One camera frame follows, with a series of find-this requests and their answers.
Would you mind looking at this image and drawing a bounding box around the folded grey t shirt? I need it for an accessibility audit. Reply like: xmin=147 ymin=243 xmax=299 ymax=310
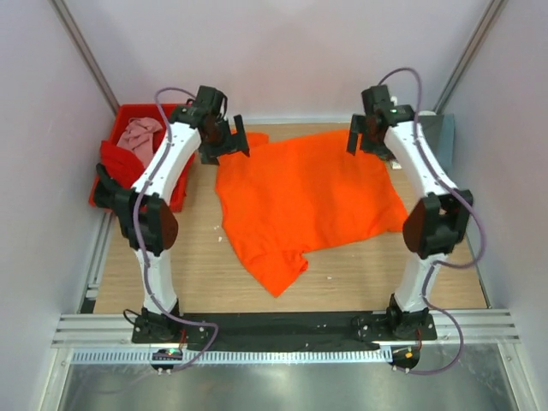
xmin=419 ymin=114 xmax=444 ymax=160

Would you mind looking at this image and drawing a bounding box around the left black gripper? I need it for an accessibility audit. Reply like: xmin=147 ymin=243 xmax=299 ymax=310
xmin=199 ymin=114 xmax=248 ymax=165

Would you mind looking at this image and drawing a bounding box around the aluminium frame rail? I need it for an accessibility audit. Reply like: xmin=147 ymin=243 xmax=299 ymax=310
xmin=51 ymin=309 xmax=520 ymax=348

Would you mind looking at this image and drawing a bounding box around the black t shirt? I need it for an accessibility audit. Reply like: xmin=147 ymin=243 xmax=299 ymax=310
xmin=93 ymin=163 xmax=131 ymax=216

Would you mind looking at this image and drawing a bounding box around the dusty pink t shirt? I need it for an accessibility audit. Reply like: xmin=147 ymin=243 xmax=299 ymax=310
xmin=117 ymin=117 xmax=163 ymax=168

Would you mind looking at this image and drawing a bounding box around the grey slotted cable duct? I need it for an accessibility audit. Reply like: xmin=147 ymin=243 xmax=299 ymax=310
xmin=71 ymin=347 xmax=392 ymax=366

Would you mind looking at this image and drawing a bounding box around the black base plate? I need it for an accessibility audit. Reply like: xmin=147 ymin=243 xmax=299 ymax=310
xmin=126 ymin=311 xmax=438 ymax=353

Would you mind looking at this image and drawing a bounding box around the folded blue t shirt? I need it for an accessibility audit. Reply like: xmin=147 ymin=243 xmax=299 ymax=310
xmin=436 ymin=114 xmax=456 ymax=173

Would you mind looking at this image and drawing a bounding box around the folded white t shirt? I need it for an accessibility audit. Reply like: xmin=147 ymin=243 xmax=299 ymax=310
xmin=388 ymin=110 xmax=437 ymax=170

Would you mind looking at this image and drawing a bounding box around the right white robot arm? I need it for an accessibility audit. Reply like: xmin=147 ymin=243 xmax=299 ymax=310
xmin=347 ymin=85 xmax=473 ymax=339

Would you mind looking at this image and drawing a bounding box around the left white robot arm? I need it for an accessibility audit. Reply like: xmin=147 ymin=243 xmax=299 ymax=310
xmin=112 ymin=86 xmax=249 ymax=343

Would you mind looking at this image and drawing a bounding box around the red t shirt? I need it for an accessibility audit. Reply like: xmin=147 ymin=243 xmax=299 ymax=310
xmin=99 ymin=140 xmax=145 ymax=189

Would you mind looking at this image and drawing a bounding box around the orange t shirt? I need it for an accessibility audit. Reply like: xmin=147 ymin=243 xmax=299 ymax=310
xmin=215 ymin=129 xmax=408 ymax=297

